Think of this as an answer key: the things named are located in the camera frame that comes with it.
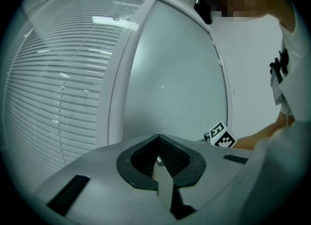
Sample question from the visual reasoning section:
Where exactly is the glass partition with white blinds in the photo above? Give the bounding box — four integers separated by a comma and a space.
0, 0, 156, 171

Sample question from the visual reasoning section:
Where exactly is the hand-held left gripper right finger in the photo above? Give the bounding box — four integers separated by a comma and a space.
159, 134, 255, 225

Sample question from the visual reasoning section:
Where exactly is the person's white shirt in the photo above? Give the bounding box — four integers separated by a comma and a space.
278, 0, 311, 125

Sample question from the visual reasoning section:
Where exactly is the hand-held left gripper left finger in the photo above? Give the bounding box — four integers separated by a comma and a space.
35, 134, 176, 225

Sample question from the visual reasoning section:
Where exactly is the black head-mounted camera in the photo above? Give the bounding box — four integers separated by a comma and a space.
193, 0, 214, 25

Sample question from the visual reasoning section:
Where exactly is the person's right forearm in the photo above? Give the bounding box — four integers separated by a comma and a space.
233, 111, 296, 151

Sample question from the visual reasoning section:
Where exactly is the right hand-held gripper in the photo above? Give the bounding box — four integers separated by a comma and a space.
204, 121, 238, 148

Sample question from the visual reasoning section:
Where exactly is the frosted glass door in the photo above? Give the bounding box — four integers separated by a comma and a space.
122, 0, 229, 147

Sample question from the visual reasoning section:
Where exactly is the grey box with black clip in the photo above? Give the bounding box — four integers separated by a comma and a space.
269, 48, 290, 106

